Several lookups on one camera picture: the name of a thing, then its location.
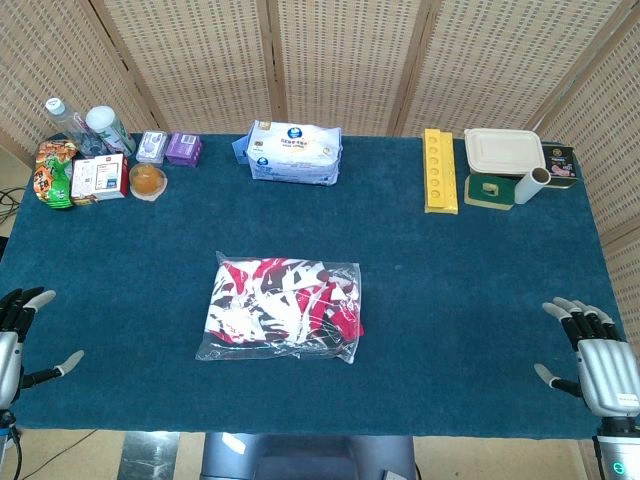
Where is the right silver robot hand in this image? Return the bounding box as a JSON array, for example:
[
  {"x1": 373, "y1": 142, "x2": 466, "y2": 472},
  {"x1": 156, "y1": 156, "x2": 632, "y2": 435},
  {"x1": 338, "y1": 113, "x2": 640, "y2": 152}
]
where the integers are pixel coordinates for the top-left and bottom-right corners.
[{"x1": 533, "y1": 296, "x2": 640, "y2": 419}]

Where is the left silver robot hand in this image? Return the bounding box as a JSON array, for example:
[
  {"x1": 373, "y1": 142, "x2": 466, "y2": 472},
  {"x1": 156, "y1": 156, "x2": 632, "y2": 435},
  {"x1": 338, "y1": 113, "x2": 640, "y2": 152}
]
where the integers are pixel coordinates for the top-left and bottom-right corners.
[{"x1": 0, "y1": 287, "x2": 85, "y2": 411}]

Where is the clear plastic bag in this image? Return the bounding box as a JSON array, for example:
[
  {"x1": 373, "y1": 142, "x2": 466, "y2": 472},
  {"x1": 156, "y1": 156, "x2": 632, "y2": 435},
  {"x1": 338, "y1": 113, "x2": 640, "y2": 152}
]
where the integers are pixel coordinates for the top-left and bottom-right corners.
[{"x1": 194, "y1": 251, "x2": 363, "y2": 366}]

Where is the red white patterned garment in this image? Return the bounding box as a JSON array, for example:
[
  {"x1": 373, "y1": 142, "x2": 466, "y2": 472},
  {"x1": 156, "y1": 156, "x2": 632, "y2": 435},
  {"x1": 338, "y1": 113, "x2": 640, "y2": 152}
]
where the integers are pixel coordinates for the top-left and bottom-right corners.
[{"x1": 207, "y1": 257, "x2": 365, "y2": 347}]

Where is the orange green snack bag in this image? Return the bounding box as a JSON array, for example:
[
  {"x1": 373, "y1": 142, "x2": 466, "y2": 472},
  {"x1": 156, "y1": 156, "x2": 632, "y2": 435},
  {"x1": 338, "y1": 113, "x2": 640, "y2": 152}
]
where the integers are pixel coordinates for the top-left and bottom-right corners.
[{"x1": 33, "y1": 139, "x2": 80, "y2": 211}]

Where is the grey metal table leg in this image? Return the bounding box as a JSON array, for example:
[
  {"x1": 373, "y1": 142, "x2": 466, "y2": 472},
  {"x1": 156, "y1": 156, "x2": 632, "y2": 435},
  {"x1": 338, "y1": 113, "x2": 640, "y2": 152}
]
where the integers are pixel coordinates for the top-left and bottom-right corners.
[{"x1": 121, "y1": 432, "x2": 181, "y2": 480}]

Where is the dark blue table cloth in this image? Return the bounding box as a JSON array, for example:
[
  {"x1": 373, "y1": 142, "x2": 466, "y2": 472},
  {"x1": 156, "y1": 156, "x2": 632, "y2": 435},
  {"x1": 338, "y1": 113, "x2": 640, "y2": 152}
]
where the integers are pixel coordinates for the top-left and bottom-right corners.
[{"x1": 0, "y1": 132, "x2": 627, "y2": 442}]

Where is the white paper roll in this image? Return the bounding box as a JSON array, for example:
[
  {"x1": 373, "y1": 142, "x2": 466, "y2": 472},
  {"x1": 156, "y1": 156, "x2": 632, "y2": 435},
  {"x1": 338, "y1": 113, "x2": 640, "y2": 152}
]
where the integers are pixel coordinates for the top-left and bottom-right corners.
[{"x1": 514, "y1": 167, "x2": 553, "y2": 206}]

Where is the white red carton box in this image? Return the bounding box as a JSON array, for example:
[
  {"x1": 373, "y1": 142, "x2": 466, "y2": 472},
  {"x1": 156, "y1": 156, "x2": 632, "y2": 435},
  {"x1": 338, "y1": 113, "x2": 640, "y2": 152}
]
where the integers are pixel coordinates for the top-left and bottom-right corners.
[{"x1": 70, "y1": 153, "x2": 130, "y2": 207}]

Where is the black food tin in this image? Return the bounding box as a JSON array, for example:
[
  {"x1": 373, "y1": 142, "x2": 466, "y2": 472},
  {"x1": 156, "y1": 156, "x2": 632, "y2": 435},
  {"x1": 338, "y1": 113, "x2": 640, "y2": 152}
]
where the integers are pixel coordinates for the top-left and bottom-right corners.
[{"x1": 539, "y1": 143, "x2": 581, "y2": 191}]

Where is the green gold tin box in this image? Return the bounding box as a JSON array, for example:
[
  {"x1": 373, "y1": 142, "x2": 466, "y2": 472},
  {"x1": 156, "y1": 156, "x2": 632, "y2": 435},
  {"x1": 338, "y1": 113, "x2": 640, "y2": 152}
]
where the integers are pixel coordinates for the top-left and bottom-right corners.
[{"x1": 463, "y1": 173, "x2": 518, "y2": 211}]

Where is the beige lidded lunch box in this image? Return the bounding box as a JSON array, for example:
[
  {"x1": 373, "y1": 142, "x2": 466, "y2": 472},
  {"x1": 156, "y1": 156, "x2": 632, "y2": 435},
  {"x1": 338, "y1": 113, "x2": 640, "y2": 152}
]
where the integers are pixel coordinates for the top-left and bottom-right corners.
[{"x1": 463, "y1": 128, "x2": 547, "y2": 177}]

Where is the clear plastic water bottle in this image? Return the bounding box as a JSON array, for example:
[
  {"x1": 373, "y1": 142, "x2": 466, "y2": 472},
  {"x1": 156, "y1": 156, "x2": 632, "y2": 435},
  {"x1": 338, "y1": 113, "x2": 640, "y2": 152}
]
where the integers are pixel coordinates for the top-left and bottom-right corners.
[{"x1": 44, "y1": 97, "x2": 109, "y2": 157}]

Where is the pale purple clear pack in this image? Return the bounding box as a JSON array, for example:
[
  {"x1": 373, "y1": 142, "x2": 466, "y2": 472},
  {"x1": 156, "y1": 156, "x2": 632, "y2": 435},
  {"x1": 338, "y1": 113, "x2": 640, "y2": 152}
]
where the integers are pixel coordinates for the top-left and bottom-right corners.
[{"x1": 135, "y1": 130, "x2": 170, "y2": 165}]

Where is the yellow block with holes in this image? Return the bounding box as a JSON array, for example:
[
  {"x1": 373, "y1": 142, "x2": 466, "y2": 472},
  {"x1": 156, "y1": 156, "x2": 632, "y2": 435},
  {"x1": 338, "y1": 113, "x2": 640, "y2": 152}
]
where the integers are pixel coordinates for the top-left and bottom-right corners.
[{"x1": 423, "y1": 128, "x2": 460, "y2": 215}]

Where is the purple small box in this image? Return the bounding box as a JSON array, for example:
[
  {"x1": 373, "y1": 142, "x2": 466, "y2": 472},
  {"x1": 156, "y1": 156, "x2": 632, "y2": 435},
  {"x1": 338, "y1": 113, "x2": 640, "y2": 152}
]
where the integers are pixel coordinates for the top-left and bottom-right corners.
[{"x1": 164, "y1": 132, "x2": 204, "y2": 168}]

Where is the grey robot torso base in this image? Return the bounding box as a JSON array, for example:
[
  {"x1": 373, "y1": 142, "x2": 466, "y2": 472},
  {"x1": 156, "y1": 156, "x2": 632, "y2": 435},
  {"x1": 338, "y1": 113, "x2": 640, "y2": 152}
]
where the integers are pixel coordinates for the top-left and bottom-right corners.
[{"x1": 199, "y1": 432, "x2": 419, "y2": 480}]

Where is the white blue tissue pack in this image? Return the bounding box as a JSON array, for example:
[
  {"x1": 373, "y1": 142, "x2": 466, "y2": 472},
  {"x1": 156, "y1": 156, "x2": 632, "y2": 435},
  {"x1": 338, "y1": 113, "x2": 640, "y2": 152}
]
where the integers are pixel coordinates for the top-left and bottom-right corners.
[{"x1": 244, "y1": 119, "x2": 344, "y2": 187}]

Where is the woven rattan folding screen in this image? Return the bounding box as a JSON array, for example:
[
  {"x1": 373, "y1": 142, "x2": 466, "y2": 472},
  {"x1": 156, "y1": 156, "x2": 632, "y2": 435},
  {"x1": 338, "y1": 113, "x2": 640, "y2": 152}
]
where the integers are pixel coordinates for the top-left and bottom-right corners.
[{"x1": 0, "y1": 0, "x2": 640, "y2": 361}]

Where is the black floor cable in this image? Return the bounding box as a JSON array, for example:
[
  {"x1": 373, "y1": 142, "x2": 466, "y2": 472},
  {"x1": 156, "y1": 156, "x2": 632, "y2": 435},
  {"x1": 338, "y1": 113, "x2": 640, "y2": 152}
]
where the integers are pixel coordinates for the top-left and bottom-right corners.
[{"x1": 0, "y1": 188, "x2": 22, "y2": 224}]

